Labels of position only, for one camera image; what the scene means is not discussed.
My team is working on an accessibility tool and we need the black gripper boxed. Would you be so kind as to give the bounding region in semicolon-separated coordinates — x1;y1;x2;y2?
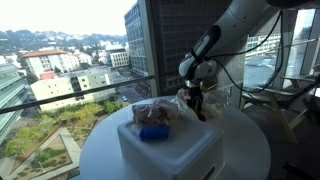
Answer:
186;80;203;115

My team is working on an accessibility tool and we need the white pink cloth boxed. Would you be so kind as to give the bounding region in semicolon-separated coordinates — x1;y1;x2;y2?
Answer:
132;99;180;125

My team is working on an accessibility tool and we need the blue sponge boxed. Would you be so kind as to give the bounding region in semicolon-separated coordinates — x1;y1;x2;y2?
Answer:
139;125;170;141

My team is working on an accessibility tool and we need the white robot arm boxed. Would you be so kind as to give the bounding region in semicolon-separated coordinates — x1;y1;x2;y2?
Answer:
179;0;320;113

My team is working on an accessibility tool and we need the white plastic target bag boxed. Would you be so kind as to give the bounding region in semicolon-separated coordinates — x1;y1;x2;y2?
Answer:
176;89;230;122

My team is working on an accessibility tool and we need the white storage container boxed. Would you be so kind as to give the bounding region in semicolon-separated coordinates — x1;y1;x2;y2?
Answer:
117;115;225;180

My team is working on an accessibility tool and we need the wooden chair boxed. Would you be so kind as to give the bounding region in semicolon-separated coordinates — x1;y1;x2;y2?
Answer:
239;64;320;144

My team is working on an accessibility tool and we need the window railing bar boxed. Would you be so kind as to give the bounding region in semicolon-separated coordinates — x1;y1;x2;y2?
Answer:
0;75;155;114

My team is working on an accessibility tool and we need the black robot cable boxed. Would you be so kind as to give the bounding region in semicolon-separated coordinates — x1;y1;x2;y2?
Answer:
203;9;320;94

